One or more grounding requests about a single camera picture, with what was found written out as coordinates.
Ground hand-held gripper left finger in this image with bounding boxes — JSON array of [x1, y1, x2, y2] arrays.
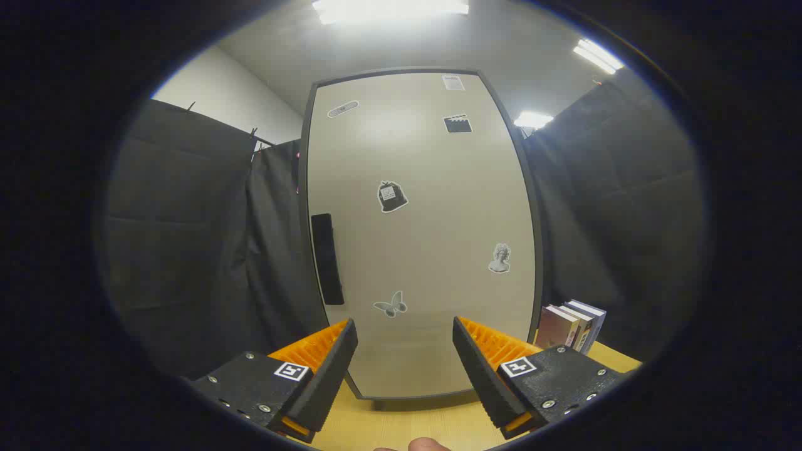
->
[[187, 318, 359, 444]]

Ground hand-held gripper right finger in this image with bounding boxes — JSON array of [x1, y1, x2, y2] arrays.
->
[[452, 316, 627, 440]]

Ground black cabinet door handle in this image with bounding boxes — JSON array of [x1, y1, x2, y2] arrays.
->
[[311, 213, 345, 306]]

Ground beige cabinet door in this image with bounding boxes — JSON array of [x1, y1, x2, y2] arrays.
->
[[306, 71, 538, 400]]

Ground tan spine book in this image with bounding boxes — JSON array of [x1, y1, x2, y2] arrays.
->
[[560, 304, 593, 353]]

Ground blue grey cover book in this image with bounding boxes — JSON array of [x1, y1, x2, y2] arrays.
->
[[567, 299, 607, 355]]

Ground black backdrop cloth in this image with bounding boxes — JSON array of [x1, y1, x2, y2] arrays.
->
[[103, 80, 709, 380]]

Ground ceiling light panel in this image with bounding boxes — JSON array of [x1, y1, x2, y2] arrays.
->
[[573, 39, 625, 75], [514, 111, 555, 130], [312, 0, 469, 24]]

